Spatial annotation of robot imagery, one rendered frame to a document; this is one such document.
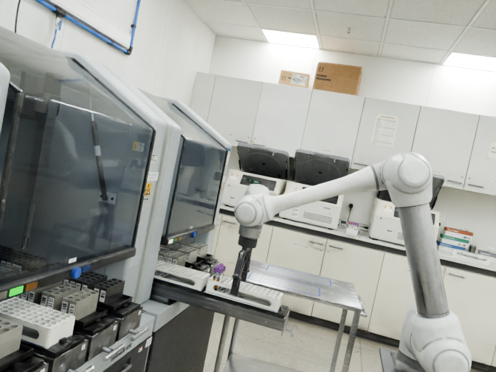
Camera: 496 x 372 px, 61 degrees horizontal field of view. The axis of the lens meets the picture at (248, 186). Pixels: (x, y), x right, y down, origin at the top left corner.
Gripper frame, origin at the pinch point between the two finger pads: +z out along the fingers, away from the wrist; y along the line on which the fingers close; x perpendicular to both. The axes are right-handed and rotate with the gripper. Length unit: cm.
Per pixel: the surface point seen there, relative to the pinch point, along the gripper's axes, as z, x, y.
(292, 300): 70, -7, 228
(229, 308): 7.6, 0.1, -6.8
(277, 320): 6.8, -18.6, -6.8
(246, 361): 59, -1, 62
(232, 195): -13, 71, 230
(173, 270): 0.1, 27.4, -3.1
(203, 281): 1.0, 13.7, -3.6
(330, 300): 4.1, -36.7, 28.6
